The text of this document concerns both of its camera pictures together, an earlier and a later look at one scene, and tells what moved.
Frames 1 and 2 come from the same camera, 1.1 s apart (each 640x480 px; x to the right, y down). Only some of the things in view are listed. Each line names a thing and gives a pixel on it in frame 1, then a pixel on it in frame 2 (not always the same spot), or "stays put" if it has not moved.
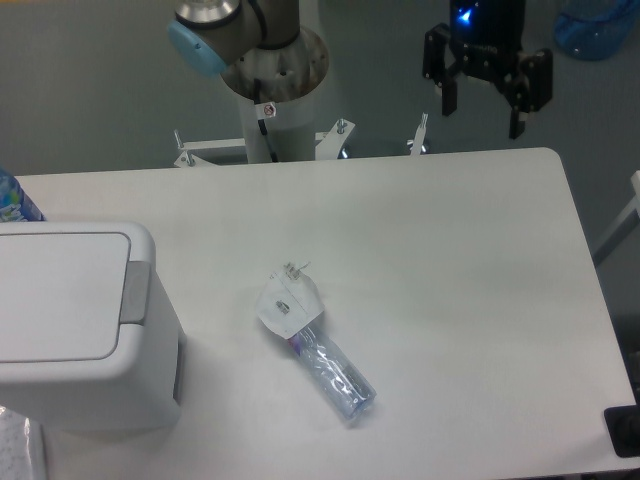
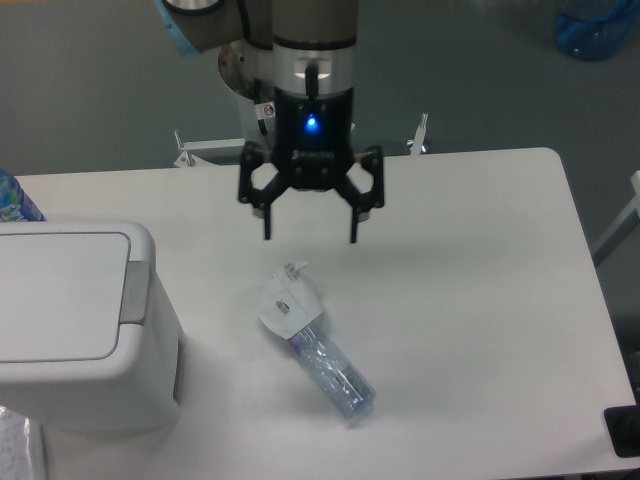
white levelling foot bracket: [417, 143] stays put
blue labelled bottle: [15, 204] stays put
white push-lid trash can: [87, 339] stays put
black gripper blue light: [486, 36] -> [313, 140]
